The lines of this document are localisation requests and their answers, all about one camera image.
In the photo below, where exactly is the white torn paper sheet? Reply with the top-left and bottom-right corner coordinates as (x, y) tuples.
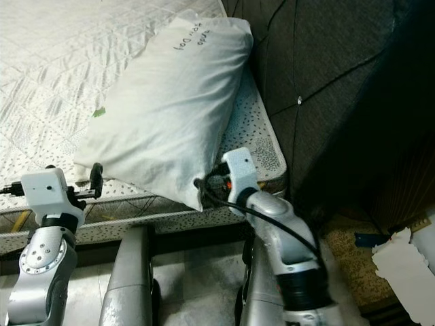
(372, 228), (435, 316)

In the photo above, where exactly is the silver right robot leg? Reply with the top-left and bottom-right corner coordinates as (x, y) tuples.
(234, 234), (290, 326)

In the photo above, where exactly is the silver robot leg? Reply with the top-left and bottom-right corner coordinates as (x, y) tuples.
(234, 234), (290, 326)
(99, 225), (157, 326)

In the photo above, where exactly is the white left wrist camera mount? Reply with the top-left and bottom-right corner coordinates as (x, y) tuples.
(20, 168), (77, 217)

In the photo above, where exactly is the silver left robot leg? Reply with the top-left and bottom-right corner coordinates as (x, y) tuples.
(99, 225), (157, 326)

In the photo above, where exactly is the white quilted mattress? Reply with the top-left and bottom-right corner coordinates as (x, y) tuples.
(0, 0), (288, 255)

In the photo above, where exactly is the white pillow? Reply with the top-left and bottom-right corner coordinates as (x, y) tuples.
(73, 17), (254, 211)

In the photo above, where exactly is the dark tufted headboard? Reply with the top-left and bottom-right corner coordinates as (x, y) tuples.
(221, 0), (435, 228)

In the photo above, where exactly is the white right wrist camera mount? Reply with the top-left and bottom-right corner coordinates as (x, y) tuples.
(221, 147), (260, 217)

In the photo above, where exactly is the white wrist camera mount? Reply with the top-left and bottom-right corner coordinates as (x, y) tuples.
(20, 168), (77, 217)
(221, 147), (260, 217)

